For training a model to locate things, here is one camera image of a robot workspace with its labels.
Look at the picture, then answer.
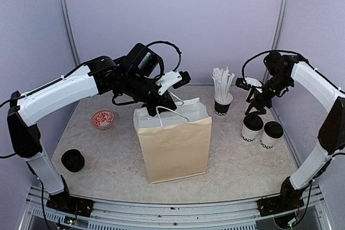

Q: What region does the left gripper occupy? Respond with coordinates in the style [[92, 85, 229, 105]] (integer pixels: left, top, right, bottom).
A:
[[122, 72, 177, 116]]

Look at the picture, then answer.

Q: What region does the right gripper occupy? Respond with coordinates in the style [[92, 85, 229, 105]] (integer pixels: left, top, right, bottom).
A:
[[246, 72, 293, 115]]

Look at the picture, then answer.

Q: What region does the white paper cup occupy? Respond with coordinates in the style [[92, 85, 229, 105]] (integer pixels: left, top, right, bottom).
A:
[[260, 131, 280, 150], [241, 124, 260, 142]]

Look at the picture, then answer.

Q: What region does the brown paper bag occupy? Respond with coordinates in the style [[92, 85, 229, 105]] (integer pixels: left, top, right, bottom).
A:
[[133, 98, 212, 184]]

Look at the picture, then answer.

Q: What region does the black cup lid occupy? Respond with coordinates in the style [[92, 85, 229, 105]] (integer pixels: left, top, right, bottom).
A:
[[264, 121, 284, 138], [243, 115, 264, 131]]

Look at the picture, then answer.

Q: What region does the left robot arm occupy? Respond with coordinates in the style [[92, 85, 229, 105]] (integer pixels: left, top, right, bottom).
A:
[[7, 43, 182, 211]]

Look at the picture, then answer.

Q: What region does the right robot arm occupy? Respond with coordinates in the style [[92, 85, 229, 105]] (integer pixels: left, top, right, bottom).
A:
[[236, 50, 344, 211]]

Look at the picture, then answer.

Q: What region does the black cup with straws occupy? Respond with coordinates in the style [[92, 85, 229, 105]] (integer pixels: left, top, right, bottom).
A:
[[211, 67, 235, 117]]

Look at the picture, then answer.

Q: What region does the red patterned bowl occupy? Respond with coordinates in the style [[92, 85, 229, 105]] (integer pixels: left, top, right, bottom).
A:
[[91, 110, 114, 130]]

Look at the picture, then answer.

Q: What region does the stack of black lids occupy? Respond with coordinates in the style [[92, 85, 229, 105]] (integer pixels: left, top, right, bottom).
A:
[[61, 149, 85, 172]]

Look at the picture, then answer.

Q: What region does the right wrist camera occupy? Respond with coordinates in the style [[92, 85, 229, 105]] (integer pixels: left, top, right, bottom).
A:
[[235, 77, 263, 90]]

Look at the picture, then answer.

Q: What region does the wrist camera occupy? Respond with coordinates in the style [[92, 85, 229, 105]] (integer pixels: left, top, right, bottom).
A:
[[235, 77, 263, 90], [156, 71, 191, 95]]

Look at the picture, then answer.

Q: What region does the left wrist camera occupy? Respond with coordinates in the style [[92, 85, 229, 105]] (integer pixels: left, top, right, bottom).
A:
[[156, 71, 191, 95]]

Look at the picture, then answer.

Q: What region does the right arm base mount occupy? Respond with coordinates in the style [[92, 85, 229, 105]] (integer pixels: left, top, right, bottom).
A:
[[257, 191, 304, 217]]

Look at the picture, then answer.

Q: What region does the front aluminium rail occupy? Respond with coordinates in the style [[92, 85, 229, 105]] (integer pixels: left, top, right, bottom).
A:
[[18, 189, 332, 230]]

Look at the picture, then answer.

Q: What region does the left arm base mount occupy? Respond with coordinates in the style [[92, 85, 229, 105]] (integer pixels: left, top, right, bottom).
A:
[[46, 192, 94, 218]]

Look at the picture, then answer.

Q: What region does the right aluminium frame post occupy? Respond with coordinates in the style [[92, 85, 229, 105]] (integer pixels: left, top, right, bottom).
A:
[[271, 0, 289, 50]]

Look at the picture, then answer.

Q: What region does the aluminium frame post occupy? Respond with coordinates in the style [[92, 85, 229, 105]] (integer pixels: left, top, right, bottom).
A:
[[271, 0, 289, 50], [59, 0, 81, 66]]

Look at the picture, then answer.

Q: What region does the left aluminium frame post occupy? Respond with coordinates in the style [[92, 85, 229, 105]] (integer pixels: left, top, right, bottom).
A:
[[59, 0, 81, 66]]

